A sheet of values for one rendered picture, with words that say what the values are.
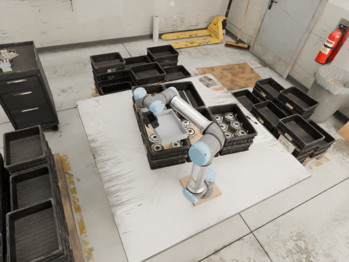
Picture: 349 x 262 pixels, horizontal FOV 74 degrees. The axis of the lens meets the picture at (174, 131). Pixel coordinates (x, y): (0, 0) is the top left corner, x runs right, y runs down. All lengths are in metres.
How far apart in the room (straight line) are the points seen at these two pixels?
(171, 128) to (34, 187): 1.30
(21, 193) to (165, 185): 1.22
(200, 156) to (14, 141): 1.87
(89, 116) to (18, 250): 1.14
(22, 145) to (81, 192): 0.71
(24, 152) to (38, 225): 0.73
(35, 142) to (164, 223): 1.46
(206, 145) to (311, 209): 2.04
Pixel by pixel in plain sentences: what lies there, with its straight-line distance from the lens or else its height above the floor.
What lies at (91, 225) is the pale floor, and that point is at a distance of 2.47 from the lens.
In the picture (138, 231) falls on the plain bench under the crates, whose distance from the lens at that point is 1.65.
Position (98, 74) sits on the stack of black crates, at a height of 0.48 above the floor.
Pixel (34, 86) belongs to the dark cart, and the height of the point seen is 0.70.
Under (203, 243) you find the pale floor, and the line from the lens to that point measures 2.42.
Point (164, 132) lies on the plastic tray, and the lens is 1.64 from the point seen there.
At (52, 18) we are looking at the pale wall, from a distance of 4.69.
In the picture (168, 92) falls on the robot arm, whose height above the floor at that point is 1.41.
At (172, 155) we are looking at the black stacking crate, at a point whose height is 0.85.
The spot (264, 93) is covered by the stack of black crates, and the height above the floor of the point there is 0.42.
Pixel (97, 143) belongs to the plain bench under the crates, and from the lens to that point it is 2.06.
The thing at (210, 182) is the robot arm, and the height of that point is 0.93.
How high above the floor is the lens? 2.25
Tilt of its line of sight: 46 degrees down
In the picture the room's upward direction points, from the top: 8 degrees clockwise
